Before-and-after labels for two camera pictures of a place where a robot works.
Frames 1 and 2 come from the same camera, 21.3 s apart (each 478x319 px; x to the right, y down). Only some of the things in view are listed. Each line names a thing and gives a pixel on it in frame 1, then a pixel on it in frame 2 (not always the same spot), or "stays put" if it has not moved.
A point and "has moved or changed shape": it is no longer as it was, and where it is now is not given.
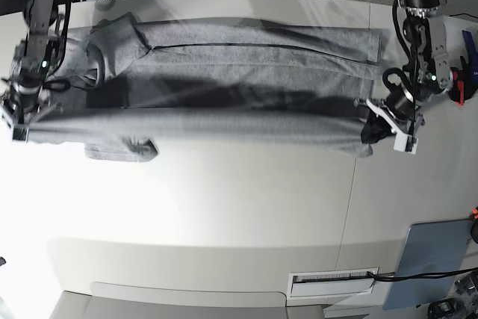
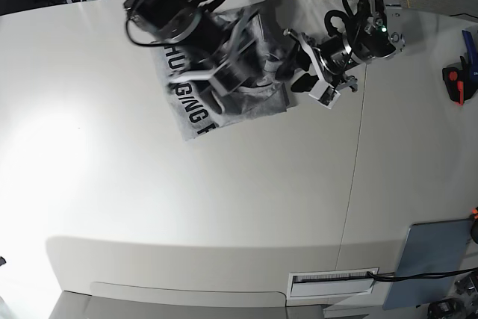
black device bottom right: x=451 y=308 stays put
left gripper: x=25 y=92 to x=215 y=42
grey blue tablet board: x=429 y=248 stays put
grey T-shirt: x=131 y=87 has moved or changed shape
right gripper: x=402 y=104 to x=333 y=54
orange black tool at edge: x=474 y=224 stays put
